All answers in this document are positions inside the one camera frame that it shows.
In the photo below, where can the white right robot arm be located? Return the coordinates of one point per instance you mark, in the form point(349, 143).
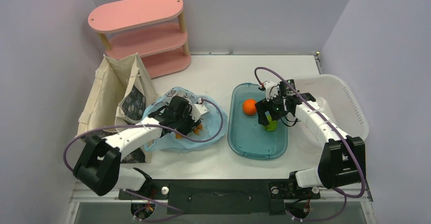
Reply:
point(342, 163)

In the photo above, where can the orange mandarin fruit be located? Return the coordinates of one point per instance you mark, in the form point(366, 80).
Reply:
point(249, 108)

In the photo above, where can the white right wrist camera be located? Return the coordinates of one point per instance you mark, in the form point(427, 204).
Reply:
point(271, 90)

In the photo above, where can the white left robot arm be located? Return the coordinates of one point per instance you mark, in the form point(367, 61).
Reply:
point(99, 165)

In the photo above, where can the teal transparent plastic tub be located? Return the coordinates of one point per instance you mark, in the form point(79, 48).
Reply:
point(246, 136)

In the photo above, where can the white plastic basket tub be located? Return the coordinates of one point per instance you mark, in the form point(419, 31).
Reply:
point(337, 100)

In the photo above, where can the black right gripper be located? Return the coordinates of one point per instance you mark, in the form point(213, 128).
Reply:
point(264, 106)

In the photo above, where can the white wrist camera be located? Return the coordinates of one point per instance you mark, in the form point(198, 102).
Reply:
point(198, 110)
point(271, 90)

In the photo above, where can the yellow-orange bumpy food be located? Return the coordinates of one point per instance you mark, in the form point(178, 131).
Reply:
point(196, 130)

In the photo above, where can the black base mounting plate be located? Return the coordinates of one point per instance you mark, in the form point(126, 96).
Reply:
point(235, 196)

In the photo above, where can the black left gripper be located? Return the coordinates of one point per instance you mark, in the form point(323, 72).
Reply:
point(192, 123)

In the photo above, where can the light blue plastic grocery bag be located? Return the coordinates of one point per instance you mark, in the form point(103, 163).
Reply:
point(214, 124)

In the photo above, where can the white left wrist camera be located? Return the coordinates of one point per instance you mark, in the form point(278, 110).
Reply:
point(198, 110)

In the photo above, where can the beige canvas tote bag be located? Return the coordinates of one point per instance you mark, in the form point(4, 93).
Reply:
point(121, 92)

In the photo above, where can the green round fruit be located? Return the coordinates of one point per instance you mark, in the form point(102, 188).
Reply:
point(272, 124)

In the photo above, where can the pink three-tier shelf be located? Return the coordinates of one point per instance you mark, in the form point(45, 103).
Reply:
point(154, 29)

